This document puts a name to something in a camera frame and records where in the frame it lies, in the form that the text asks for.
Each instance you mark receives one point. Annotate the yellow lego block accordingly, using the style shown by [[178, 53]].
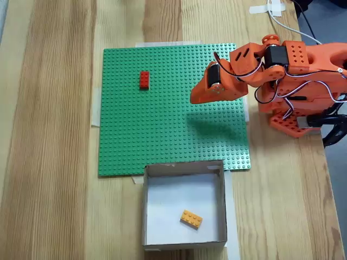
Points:
[[191, 220]]

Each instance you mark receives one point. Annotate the red lego block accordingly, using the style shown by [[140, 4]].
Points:
[[144, 80]]

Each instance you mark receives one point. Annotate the green lego baseplate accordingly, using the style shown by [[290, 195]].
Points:
[[162, 135]]

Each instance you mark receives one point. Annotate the open cardboard box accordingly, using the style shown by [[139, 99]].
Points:
[[162, 200]]

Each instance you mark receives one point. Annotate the masking tape strip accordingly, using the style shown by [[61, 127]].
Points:
[[232, 216], [95, 108], [246, 111], [259, 9], [277, 8], [168, 44], [137, 179]]

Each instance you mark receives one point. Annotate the black table clamp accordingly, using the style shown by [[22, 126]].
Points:
[[315, 122]]

